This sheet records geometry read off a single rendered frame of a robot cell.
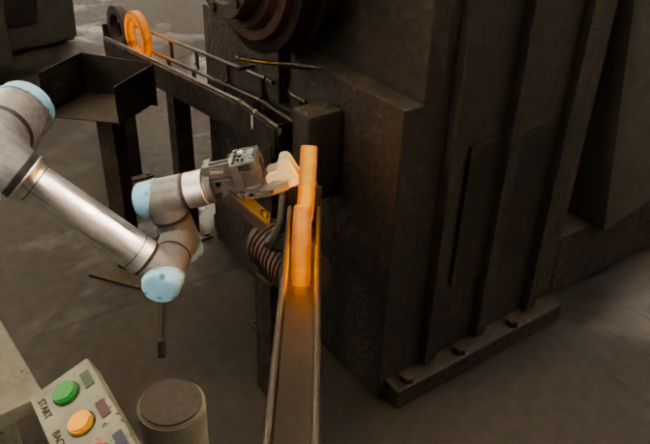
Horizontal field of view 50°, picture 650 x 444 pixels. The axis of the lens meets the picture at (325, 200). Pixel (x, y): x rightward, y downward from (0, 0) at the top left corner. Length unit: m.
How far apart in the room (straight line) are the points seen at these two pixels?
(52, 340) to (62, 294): 0.22
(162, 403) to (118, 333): 0.98
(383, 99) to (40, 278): 1.45
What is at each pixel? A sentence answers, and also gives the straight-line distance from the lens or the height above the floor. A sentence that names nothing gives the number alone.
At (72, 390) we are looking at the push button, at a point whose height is 0.61.
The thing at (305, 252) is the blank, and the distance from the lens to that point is 1.24.
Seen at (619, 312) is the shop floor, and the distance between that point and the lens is 2.52.
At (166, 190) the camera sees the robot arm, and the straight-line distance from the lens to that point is 1.42.
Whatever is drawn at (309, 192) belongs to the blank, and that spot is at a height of 0.79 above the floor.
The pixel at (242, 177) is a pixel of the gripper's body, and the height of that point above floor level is 0.80.
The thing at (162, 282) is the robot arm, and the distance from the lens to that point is 1.36.
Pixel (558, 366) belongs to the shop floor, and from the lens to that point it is 2.24.
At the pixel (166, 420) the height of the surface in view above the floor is 0.52.
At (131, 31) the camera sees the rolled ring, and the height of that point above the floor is 0.66.
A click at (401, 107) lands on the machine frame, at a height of 0.87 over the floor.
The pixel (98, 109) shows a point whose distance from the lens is 2.24.
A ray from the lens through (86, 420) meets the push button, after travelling 1.19.
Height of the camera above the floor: 1.47
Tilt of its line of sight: 31 degrees down
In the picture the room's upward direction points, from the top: 2 degrees clockwise
